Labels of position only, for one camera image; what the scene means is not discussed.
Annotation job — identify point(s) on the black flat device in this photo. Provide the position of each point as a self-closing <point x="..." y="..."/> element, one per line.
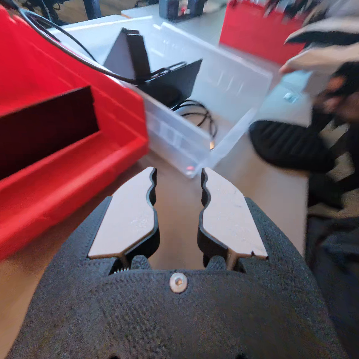
<point x="174" y="84"/>

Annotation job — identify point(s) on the clear plastic box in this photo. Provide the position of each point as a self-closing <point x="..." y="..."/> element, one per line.
<point x="224" y="84"/>

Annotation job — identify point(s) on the red plastic bin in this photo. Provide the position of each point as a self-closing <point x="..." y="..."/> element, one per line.
<point x="252" y="36"/>
<point x="70" y="56"/>

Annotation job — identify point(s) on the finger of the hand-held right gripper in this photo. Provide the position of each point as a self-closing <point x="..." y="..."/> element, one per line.
<point x="331" y="23"/>
<point x="322" y="57"/>

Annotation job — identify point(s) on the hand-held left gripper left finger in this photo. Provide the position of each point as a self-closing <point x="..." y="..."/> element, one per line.
<point x="126" y="221"/>

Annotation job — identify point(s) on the person's right hand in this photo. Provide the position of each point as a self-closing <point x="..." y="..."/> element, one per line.
<point x="336" y="101"/>

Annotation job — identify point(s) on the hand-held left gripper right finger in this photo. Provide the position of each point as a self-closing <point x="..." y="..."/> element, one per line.
<point x="230" y="221"/>

